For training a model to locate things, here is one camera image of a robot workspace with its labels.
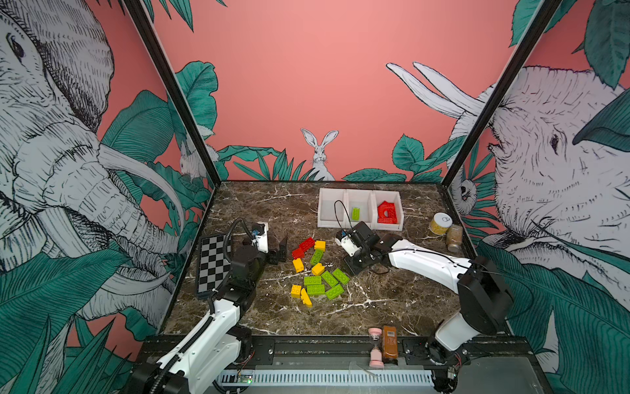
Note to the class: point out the white perforated rail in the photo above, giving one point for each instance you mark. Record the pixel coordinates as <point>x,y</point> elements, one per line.
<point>325,378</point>

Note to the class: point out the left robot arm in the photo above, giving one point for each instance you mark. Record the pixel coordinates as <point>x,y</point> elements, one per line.
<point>217,340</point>

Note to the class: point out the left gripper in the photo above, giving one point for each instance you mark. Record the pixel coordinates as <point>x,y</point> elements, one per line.
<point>274,258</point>

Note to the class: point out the yellow lego brick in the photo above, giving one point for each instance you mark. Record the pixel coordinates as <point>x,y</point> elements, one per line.
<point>318,270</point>
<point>295,291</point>
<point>305,298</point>
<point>320,246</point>
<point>298,265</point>

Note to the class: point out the white three-compartment bin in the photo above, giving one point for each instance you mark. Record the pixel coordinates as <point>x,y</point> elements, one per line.
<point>335,208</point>

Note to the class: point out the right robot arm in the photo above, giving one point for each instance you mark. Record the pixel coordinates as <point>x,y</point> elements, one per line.
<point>485,298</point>

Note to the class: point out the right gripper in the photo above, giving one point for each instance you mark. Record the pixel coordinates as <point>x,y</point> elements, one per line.
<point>348,260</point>

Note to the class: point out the checkerboard calibration plate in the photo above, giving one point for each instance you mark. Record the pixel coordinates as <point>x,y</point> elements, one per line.
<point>213,268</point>

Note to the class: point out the brown spice jar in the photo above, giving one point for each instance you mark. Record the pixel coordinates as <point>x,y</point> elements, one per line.
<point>454,238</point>

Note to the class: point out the pink hourglass timer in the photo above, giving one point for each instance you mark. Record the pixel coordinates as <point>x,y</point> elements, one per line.
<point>376,361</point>

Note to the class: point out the red arch lego piece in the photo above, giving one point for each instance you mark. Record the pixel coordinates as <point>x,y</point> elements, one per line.
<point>386,213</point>

